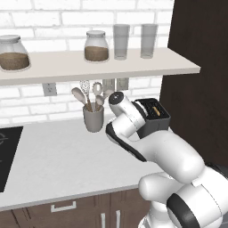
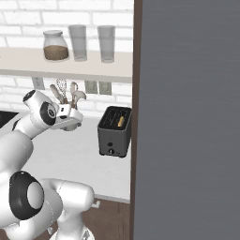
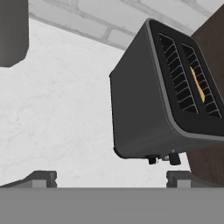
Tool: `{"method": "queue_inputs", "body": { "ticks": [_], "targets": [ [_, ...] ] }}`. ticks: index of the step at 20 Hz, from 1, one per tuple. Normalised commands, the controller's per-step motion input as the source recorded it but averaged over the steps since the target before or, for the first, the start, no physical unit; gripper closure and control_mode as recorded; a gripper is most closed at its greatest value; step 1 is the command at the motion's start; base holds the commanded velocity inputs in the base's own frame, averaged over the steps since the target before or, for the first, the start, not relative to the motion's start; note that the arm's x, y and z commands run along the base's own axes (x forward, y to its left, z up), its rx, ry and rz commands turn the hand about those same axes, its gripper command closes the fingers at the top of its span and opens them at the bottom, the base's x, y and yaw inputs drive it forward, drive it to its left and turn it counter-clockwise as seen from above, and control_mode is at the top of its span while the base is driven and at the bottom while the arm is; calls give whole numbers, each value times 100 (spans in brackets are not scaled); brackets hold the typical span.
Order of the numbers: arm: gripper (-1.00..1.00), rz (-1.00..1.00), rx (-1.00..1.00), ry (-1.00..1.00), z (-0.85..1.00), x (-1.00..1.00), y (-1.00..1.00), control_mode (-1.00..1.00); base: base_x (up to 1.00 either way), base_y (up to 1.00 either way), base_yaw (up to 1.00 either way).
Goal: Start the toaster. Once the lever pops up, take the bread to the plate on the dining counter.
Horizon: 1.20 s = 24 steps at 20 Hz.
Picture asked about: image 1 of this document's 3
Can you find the small wooden spoon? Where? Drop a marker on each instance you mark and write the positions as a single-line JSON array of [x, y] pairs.
[[99, 101]]

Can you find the white wall shelf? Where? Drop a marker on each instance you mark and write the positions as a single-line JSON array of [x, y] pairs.
[[89, 69]]

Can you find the clear drinking glass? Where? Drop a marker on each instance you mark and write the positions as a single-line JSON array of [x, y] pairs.
[[121, 41], [148, 40]]

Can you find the large glass jar brown contents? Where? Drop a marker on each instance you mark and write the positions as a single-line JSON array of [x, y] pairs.
[[13, 56]]

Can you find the tall dark brown cabinet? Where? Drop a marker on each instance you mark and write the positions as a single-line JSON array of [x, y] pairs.
[[199, 89]]

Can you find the bread slice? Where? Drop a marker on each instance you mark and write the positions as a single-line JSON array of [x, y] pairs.
[[156, 111]]

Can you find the brown wooden cupboard door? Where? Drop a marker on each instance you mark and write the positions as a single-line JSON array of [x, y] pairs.
[[104, 205], [130, 207]]

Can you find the small glass jar brown contents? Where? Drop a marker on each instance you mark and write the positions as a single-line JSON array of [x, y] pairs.
[[96, 49]]

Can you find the grey utensil pot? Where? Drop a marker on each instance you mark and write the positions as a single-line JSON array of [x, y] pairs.
[[93, 120]]

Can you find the black hob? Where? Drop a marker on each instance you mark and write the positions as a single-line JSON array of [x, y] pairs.
[[9, 154]]

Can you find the black toaster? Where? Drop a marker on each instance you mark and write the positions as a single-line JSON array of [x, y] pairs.
[[157, 123]]

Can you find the brown wooden drawer front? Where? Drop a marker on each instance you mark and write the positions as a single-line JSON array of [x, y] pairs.
[[38, 218]]

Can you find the grey wall outlet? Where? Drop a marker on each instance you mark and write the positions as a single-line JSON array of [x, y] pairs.
[[122, 84], [49, 89], [108, 84]]

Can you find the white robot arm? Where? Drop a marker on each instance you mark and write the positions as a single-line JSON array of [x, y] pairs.
[[175, 154]]

